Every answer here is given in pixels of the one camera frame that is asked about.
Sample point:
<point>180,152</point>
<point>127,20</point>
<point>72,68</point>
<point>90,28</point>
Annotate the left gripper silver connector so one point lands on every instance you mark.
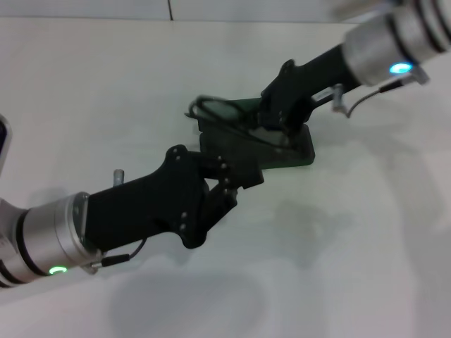
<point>119,177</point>

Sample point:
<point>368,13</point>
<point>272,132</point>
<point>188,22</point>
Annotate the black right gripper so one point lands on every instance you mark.
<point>310,81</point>

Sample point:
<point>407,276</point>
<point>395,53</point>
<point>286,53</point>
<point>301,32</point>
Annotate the right gripper silver connector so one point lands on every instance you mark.
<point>337,98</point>

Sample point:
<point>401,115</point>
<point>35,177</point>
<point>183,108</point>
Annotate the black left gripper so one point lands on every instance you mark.
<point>148,207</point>

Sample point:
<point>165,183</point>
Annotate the black glasses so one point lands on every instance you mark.
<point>192,107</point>

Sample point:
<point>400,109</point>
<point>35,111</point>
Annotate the gripper silver connector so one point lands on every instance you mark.
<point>337,98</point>
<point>119,177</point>

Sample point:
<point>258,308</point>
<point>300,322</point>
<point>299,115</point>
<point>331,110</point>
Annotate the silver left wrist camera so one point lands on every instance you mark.
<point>4,141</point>

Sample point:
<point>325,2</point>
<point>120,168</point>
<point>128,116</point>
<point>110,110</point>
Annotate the green glasses case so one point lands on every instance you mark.
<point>282,162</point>

